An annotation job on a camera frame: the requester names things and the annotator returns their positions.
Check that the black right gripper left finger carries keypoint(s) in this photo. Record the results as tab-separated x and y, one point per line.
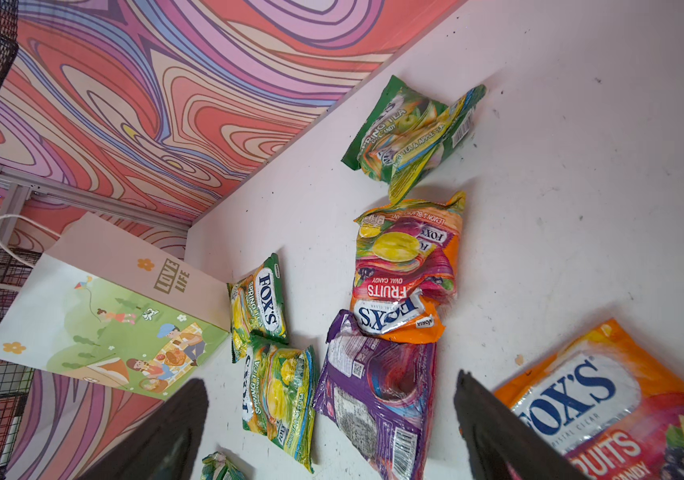
165	446

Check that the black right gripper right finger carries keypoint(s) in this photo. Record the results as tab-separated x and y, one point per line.
500	446

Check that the orange Fox's fruits bag large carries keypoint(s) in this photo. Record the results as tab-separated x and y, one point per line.
606	405

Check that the purple Fox's candy bag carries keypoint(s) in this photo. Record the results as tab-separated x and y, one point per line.
380	394

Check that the illustrated paper gift bag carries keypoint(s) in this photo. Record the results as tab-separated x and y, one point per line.
104	306

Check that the orange pink Fox's fruits bag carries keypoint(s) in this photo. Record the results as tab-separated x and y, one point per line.
406	264

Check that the green candy bag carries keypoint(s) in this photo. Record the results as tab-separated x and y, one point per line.
409	134
218	466

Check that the green candy bag front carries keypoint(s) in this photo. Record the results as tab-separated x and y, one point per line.
218	466

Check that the green yellow Fox's bag lower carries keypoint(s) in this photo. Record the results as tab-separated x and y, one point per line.
279	386

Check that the green yellow fox's bag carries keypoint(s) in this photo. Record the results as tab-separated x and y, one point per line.
279	386
257	305

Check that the green yellow Fox's bag upper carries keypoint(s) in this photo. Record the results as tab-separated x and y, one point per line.
257	305

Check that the aluminium frame post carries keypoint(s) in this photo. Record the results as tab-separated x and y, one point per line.
56	205

